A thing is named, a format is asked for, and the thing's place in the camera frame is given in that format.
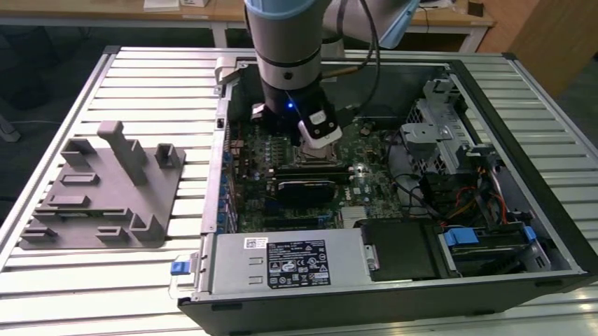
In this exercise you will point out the black graphics card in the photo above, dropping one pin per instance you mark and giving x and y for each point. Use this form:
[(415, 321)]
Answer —
[(306, 192)]

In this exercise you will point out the wooden cabinet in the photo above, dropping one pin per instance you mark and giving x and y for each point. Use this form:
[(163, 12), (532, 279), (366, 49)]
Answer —
[(551, 42)]

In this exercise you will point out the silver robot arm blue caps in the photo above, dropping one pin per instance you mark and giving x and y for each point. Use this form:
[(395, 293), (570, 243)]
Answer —
[(287, 42)]

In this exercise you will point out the wooden desk white frame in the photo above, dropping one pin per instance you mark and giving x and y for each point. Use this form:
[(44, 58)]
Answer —
[(163, 14)]

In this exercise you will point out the small black desk object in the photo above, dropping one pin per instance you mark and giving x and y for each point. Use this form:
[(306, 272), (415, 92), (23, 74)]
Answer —
[(475, 8)]

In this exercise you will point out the grey chair leg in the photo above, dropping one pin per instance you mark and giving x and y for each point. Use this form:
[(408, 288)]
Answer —
[(9, 133)]

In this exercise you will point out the black plastic shroud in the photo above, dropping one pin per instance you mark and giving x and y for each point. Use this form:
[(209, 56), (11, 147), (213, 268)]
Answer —
[(402, 252)]

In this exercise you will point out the white paper sheet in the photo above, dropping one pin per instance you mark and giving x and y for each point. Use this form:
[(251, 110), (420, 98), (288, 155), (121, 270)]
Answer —
[(160, 4)]

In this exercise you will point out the grey case latch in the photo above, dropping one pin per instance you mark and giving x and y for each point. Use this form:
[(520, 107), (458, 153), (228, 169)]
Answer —
[(224, 68)]

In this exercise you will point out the silver drive cage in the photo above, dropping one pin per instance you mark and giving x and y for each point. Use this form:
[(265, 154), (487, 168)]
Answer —
[(430, 134)]

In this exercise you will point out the silver disk bay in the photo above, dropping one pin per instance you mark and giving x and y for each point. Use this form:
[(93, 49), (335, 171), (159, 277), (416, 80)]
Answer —
[(542, 260)]

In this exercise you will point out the silver power supply unit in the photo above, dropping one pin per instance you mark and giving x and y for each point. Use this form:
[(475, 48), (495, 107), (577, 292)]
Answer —
[(233, 262)]

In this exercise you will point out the small white box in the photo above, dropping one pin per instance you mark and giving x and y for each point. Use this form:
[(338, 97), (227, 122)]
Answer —
[(193, 3)]

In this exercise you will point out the silver chipset heat sink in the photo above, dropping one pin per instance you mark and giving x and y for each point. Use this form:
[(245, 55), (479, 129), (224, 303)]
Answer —
[(355, 215)]

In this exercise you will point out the blue latch button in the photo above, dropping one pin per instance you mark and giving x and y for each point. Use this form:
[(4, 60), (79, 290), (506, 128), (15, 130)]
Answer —
[(180, 268)]

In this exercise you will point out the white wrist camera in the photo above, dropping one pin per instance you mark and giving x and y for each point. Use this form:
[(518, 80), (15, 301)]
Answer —
[(319, 127)]

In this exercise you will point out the small grey wrist camera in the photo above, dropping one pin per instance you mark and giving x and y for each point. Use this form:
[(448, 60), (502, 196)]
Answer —
[(259, 112)]

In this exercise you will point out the green motherboard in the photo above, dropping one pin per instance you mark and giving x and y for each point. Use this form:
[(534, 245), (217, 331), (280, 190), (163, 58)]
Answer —
[(378, 206)]

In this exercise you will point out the black RAM stick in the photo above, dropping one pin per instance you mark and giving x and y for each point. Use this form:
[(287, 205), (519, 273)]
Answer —
[(312, 178)]

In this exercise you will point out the grey plastic parts rack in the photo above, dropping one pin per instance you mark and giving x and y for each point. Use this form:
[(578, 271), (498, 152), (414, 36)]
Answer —
[(116, 210)]

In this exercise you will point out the black open PC case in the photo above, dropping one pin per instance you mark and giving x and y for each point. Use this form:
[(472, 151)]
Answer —
[(327, 315)]

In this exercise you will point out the hard disk in blue carrier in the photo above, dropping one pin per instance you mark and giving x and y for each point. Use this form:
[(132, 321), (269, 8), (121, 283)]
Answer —
[(459, 238)]

